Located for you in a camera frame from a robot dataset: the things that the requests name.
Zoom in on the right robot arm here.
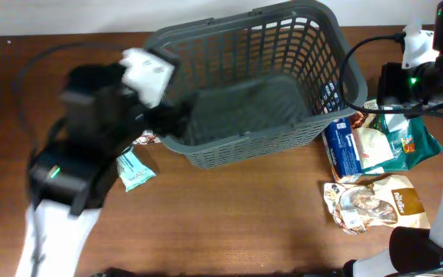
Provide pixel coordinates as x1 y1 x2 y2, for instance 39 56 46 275
342 1 443 276

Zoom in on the beige pantree pouch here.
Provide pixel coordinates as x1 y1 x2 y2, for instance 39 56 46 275
132 130 161 145
323 175 430 235

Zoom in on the green snack bag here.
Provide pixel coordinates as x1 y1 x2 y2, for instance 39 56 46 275
349 112 443 175

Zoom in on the blue tissue box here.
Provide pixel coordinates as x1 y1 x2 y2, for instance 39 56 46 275
319 80 364 184

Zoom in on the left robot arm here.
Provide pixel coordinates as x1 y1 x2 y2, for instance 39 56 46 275
16 48 195 276

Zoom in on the grey plastic shopping basket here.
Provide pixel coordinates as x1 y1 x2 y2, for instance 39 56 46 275
145 1 368 169

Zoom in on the light blue wipes packet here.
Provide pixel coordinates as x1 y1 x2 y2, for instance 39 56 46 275
116 147 156 192

